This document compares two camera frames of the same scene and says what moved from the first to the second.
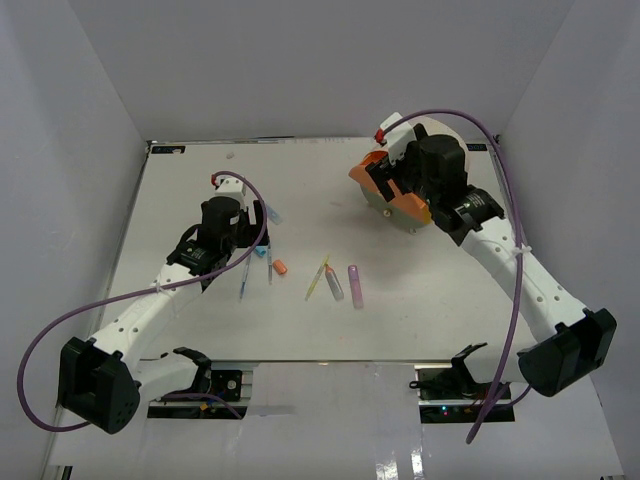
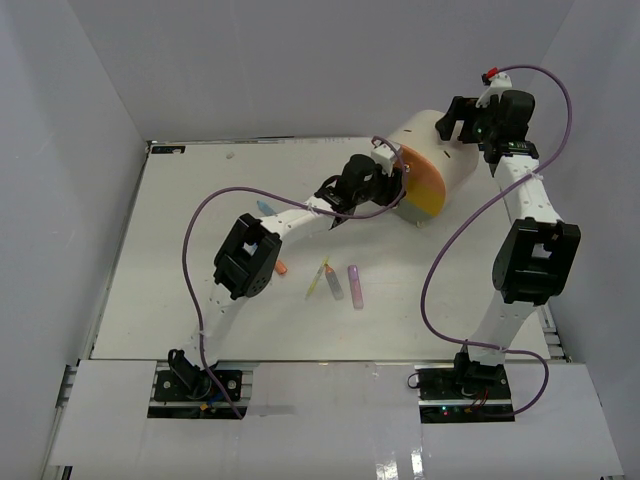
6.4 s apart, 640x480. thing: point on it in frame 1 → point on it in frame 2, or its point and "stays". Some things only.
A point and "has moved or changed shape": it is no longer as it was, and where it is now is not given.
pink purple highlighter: x=356 y=289 stays
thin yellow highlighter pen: x=317 y=277 stays
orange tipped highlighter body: x=334 y=284 stays
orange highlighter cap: x=280 y=267 stays
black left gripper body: x=240 y=239 → x=379 y=189
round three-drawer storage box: x=405 y=211 has moved or changed shape
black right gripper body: x=407 y=173 → x=482 y=125
